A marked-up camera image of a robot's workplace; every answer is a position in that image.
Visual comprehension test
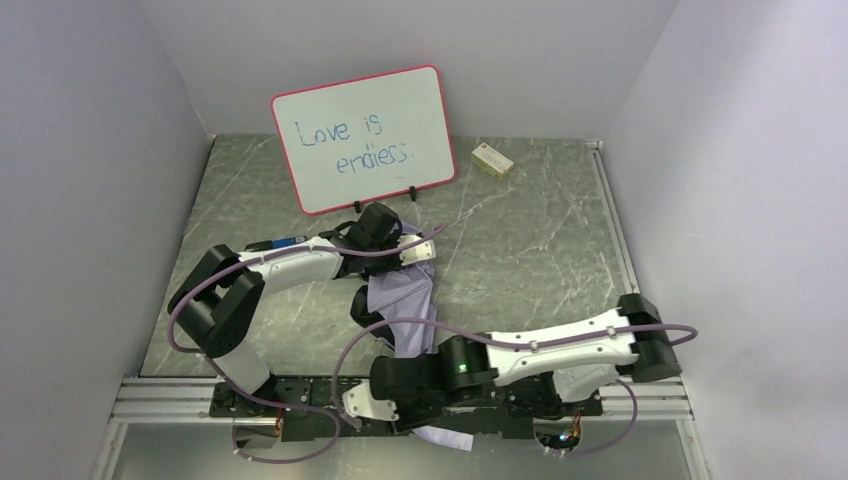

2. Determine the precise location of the white and black folding umbrella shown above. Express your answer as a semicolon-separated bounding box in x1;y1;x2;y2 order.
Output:
349;221;476;453

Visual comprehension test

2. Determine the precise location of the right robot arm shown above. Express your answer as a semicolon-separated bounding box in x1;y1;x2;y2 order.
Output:
344;293;682;430

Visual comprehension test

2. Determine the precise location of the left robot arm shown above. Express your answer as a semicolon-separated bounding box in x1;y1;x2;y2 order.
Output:
167;203;402;401

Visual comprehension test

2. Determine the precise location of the small cream cardboard box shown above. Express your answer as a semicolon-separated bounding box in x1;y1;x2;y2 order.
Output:
471;143;514;180

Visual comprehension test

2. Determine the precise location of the red framed whiteboard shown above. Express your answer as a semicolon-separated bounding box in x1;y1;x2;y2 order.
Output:
270;65;457;215

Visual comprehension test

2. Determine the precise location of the blue and black stapler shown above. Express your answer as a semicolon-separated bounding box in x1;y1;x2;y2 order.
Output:
244;235;308;252

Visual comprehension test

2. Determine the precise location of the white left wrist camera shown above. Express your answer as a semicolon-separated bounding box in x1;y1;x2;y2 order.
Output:
399;235;436;266

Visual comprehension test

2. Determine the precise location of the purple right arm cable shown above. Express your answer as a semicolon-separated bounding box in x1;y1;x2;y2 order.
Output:
329;317;700;460

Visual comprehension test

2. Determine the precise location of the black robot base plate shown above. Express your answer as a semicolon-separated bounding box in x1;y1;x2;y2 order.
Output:
208;373;603;442

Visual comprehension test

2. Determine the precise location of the aluminium frame rail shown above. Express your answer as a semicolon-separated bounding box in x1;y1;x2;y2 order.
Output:
95;139;711;479

